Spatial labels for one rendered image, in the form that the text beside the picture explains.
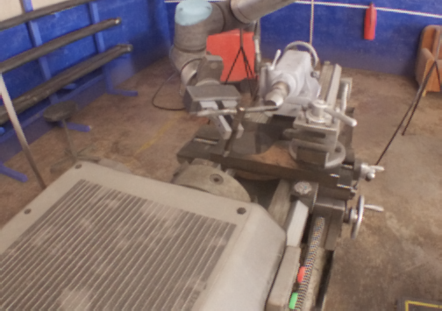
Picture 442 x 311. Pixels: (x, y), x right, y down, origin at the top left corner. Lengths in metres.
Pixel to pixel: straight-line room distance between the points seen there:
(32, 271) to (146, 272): 0.19
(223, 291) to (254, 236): 0.11
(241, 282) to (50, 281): 0.28
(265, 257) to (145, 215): 0.21
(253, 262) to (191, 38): 0.56
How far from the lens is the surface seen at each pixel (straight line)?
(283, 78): 1.57
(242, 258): 0.49
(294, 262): 0.56
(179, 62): 0.87
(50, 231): 0.60
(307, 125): 1.19
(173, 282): 0.46
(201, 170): 0.83
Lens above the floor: 1.72
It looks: 33 degrees down
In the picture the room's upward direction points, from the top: 4 degrees counter-clockwise
